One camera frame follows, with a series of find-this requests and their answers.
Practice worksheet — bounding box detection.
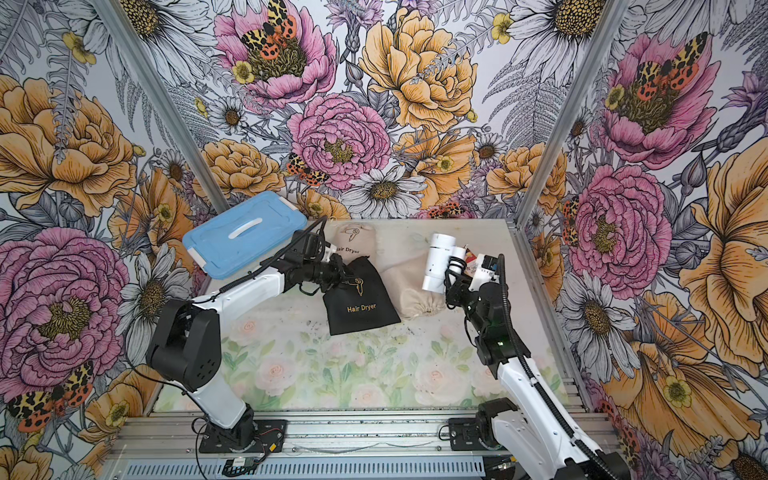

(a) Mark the blue lidded storage box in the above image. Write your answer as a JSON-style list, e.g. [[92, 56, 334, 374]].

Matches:
[[182, 191, 307, 280]]

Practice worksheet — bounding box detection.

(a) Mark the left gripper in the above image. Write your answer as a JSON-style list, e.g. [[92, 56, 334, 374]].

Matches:
[[303, 252, 359, 292]]

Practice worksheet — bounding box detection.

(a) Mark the beige cloth bag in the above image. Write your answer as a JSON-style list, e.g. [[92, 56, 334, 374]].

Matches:
[[331, 223, 377, 264], [381, 254, 446, 321]]

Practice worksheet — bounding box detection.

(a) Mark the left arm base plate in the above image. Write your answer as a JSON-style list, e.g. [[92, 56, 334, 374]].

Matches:
[[199, 419, 288, 454]]

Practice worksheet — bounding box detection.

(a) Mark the aluminium front rail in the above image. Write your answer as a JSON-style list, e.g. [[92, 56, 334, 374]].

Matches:
[[101, 409, 524, 479]]

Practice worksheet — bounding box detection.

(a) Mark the white hair dryer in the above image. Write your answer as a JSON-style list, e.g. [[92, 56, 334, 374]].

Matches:
[[422, 233, 467, 294]]

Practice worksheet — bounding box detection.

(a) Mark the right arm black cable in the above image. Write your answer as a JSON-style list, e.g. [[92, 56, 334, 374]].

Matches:
[[496, 253, 619, 480]]

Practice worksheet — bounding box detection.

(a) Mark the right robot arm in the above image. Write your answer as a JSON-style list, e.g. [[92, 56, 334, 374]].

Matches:
[[444, 272, 631, 479]]

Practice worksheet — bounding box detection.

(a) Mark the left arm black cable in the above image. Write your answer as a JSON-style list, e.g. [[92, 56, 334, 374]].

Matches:
[[119, 217, 330, 415]]

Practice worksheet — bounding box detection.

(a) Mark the red white bandage box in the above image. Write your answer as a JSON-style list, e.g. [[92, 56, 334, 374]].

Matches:
[[464, 249, 477, 267]]

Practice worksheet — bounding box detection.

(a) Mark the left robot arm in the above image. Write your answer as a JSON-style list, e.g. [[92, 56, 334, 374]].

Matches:
[[146, 229, 353, 453]]

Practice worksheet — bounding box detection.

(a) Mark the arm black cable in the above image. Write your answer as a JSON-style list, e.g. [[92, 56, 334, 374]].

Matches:
[[496, 253, 619, 480], [119, 217, 330, 415]]

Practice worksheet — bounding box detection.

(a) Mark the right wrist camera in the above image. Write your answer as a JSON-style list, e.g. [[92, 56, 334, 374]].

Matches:
[[469, 254, 499, 291]]

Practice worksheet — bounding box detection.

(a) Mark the black hair dryer pouch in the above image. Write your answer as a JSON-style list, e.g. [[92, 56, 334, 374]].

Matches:
[[323, 256, 401, 336]]

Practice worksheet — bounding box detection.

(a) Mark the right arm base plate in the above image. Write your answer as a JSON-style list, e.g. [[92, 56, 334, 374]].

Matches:
[[447, 418, 500, 451]]

